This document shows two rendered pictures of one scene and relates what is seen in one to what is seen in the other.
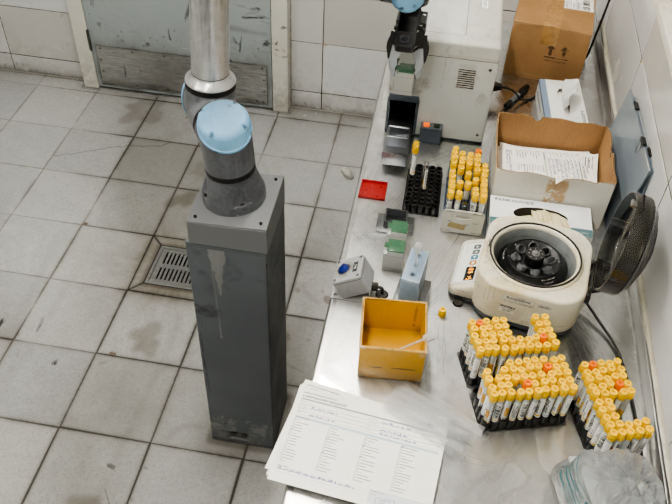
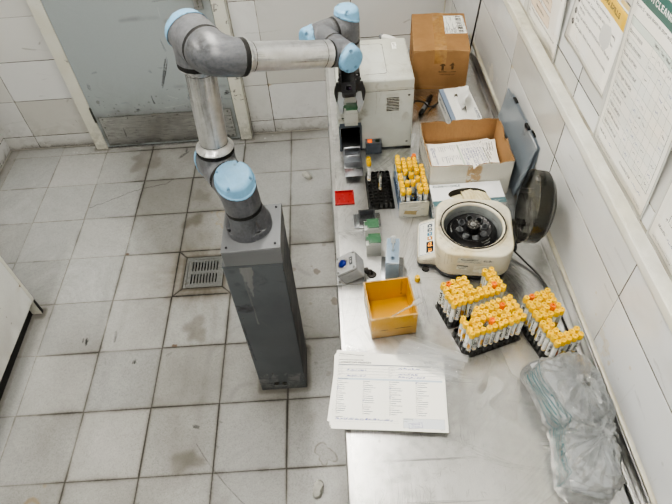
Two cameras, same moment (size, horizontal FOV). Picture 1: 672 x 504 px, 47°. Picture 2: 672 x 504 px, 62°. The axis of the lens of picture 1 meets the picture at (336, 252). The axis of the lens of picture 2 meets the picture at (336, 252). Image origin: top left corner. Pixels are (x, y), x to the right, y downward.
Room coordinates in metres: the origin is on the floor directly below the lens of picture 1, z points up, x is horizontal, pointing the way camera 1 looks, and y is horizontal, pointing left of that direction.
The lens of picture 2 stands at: (0.12, 0.12, 2.26)
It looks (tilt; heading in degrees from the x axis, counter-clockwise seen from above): 49 degrees down; 353
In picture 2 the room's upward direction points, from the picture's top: 5 degrees counter-clockwise
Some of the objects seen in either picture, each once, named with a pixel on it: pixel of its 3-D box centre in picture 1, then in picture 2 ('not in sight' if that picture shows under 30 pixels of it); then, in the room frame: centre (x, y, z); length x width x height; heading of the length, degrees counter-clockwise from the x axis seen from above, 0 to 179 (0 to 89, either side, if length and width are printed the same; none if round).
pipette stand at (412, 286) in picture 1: (413, 280); (392, 260); (1.18, -0.17, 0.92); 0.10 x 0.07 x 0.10; 164
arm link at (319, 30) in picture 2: not in sight; (322, 37); (1.66, -0.07, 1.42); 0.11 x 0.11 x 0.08; 23
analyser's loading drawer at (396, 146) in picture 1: (398, 134); (352, 152); (1.72, -0.15, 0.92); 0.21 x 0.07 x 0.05; 172
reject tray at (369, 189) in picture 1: (373, 189); (344, 197); (1.53, -0.09, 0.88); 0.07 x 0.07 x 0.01; 82
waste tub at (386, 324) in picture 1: (392, 339); (389, 307); (1.01, -0.12, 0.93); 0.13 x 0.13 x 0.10; 87
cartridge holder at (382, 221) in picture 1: (395, 221); (367, 218); (1.40, -0.14, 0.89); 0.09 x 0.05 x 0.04; 83
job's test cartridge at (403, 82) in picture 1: (404, 79); (350, 114); (1.69, -0.15, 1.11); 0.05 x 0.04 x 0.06; 81
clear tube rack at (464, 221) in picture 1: (464, 195); (410, 189); (1.49, -0.31, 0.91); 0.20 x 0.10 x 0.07; 172
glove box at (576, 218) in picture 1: (538, 225); (467, 200); (1.38, -0.48, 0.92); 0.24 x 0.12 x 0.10; 82
